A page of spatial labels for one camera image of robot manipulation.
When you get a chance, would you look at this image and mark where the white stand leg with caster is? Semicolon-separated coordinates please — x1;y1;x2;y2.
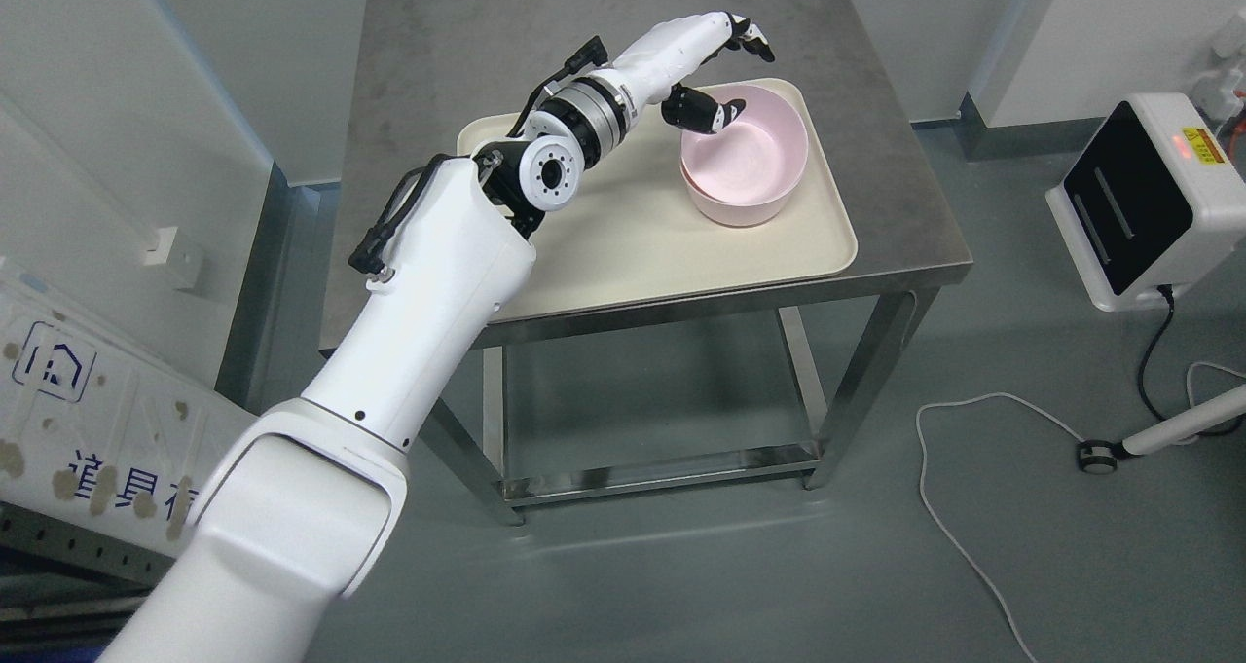
1077;388;1245;475

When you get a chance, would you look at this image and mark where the white wall plug adapter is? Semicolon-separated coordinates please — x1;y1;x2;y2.
1206;7;1245;123

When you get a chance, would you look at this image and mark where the pink bowl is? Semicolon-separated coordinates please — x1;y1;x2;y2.
679;166;797;228
679;79;810;209

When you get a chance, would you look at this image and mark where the white floor cable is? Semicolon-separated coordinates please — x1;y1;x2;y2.
916;361;1246;663

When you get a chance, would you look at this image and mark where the white wall socket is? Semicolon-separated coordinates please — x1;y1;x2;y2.
142;227;206;292

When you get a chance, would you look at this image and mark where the beige plastic tray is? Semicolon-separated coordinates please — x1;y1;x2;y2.
491;107;858;327

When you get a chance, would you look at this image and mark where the white black box appliance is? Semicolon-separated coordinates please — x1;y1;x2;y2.
1045;93;1245;313

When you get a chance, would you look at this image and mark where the stainless steel table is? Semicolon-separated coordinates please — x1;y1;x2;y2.
319;0;971;523

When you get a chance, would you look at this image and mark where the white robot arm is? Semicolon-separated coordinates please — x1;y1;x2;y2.
101;39;672;662

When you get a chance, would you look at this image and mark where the blue plastic bin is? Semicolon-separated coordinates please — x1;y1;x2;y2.
1;646;105;663

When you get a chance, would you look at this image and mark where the black power cable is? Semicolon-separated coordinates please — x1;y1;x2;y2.
1138;285;1246;437

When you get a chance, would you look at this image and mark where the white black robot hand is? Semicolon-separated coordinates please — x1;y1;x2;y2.
602;11;775;135

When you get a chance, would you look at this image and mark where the metal shelf rack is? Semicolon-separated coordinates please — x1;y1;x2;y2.
1;502;174;654

